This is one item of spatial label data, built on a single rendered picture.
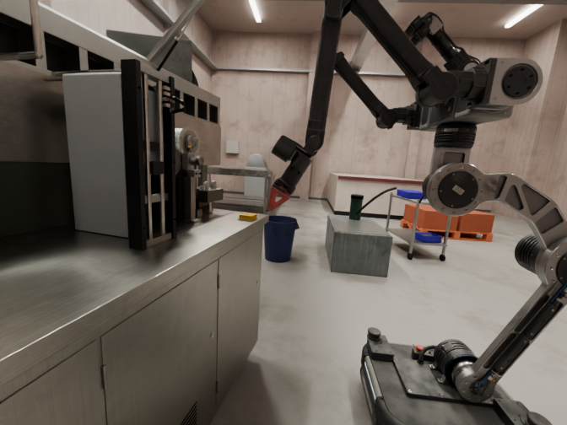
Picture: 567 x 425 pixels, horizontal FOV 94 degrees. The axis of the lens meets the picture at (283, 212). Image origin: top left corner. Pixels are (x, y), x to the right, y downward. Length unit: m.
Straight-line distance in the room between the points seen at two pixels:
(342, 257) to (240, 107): 7.53
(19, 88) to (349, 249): 2.75
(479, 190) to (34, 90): 1.59
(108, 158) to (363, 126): 8.85
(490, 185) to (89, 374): 1.30
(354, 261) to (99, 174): 2.61
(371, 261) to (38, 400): 2.88
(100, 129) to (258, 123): 8.56
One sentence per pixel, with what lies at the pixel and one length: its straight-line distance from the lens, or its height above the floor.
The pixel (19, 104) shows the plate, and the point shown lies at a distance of 1.25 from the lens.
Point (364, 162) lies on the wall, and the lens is 9.44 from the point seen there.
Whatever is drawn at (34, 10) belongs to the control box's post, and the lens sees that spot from 0.97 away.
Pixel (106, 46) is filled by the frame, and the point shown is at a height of 1.62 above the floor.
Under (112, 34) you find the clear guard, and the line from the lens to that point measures 1.56.
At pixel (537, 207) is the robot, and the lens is 1.35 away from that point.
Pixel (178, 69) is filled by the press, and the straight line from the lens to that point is 3.80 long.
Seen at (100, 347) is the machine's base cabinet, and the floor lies 0.79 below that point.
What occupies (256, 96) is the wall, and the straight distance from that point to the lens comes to 9.68.
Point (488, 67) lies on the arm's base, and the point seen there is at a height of 1.48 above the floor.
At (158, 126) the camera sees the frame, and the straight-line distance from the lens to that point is 0.97.
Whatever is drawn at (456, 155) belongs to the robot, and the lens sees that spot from 1.25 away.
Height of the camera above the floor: 1.19
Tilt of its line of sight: 11 degrees down
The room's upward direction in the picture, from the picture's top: 4 degrees clockwise
